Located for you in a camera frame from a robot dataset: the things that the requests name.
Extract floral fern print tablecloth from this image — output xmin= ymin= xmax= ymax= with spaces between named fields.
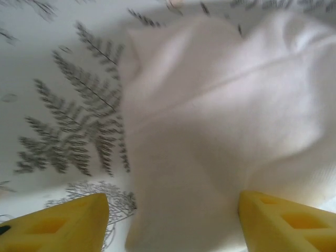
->
xmin=0 ymin=0 xmax=336 ymax=252

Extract white t-shirt with robot print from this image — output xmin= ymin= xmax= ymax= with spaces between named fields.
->
xmin=117 ymin=10 xmax=336 ymax=252

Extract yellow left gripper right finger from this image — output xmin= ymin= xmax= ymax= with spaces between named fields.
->
xmin=238 ymin=190 xmax=336 ymax=252

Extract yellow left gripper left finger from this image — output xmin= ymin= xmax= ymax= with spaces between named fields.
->
xmin=0 ymin=193 xmax=110 ymax=252

